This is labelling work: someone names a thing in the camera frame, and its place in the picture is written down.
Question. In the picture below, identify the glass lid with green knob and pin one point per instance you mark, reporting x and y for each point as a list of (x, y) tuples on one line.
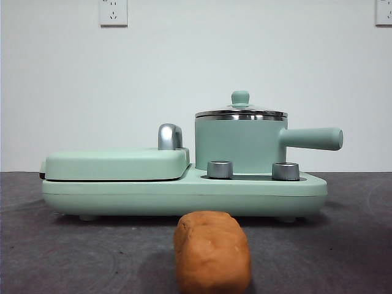
[(240, 97)]

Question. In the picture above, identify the brown potato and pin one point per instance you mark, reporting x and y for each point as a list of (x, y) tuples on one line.
[(211, 257)]

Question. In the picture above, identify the silver control knob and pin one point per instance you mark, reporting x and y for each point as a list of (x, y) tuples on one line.
[(285, 171), (220, 169)]

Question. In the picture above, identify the green breakfast machine base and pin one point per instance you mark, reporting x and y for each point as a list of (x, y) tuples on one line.
[(183, 196)]

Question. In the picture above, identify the green griddle cover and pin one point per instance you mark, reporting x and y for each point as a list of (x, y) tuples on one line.
[(113, 162)]

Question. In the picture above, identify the white wall socket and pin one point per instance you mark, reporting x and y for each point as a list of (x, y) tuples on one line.
[(113, 13), (384, 12)]

